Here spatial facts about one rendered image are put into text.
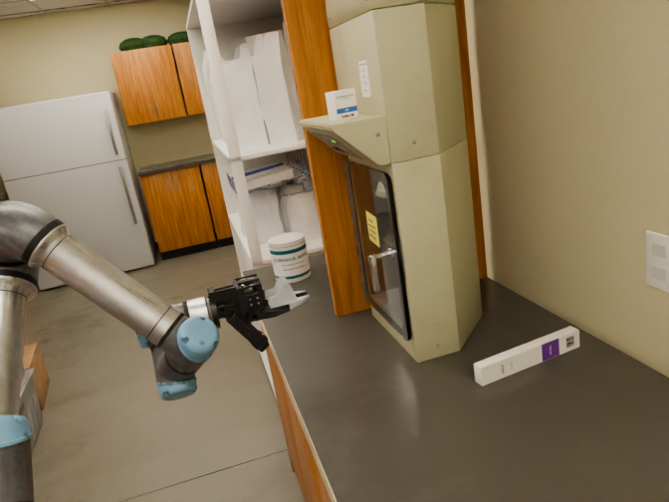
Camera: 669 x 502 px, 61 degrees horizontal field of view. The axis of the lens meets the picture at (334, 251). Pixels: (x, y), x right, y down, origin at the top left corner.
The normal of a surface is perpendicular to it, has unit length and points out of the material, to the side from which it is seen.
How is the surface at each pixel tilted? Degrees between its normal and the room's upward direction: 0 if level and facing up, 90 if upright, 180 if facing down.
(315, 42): 90
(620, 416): 0
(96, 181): 90
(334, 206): 90
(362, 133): 90
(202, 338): 52
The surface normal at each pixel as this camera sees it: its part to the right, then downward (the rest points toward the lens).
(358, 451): -0.16, -0.94
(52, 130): 0.27, 0.25
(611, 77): -0.95, 0.22
